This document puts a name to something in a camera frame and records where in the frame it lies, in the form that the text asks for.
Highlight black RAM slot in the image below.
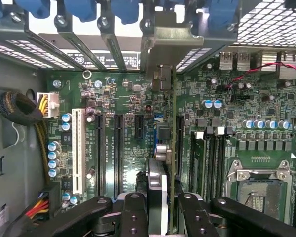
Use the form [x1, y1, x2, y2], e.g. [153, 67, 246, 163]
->
[207, 127, 217, 201]
[216, 126, 228, 198]

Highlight long black expansion slot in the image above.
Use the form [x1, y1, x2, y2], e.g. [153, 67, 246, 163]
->
[94, 112, 106, 198]
[113, 113, 125, 196]
[176, 114, 185, 179]

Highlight CPU socket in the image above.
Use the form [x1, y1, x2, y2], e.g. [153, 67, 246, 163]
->
[224, 159, 294, 223]

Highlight blue expansion slot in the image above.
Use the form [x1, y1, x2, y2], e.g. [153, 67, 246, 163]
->
[152, 114, 164, 159]

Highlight white expansion slot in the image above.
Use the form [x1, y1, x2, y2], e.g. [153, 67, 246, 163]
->
[71, 108, 86, 195]

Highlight short black expansion slot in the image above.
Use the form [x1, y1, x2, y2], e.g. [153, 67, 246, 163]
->
[134, 114, 145, 139]

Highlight green motherboard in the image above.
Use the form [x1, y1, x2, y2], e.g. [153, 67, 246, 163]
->
[45, 50, 296, 233]

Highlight white power connector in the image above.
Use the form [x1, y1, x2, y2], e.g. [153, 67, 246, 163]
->
[36, 91, 60, 119]

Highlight silver USB port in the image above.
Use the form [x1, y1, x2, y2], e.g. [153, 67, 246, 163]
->
[219, 51, 234, 71]
[236, 51, 251, 71]

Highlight metal slot cover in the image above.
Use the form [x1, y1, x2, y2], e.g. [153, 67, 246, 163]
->
[98, 16, 128, 73]
[0, 26, 77, 72]
[54, 15, 107, 73]

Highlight blue retention clip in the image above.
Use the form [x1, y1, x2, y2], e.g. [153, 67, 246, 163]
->
[63, 0, 97, 23]
[208, 0, 239, 32]
[110, 0, 143, 25]
[14, 0, 51, 20]

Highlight open black PC case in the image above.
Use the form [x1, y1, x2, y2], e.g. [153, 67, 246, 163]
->
[0, 0, 296, 237]

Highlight red yellow wire bundle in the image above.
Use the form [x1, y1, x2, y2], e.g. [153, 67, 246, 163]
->
[24, 184, 62, 223]

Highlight yellow and black wires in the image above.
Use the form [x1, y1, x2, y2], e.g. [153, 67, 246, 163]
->
[34, 95, 51, 185]

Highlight black sleeved wire bundle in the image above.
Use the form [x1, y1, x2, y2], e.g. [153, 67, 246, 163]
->
[0, 90, 44, 127]

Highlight red and black wire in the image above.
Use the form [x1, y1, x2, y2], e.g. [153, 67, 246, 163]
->
[223, 61, 296, 90]

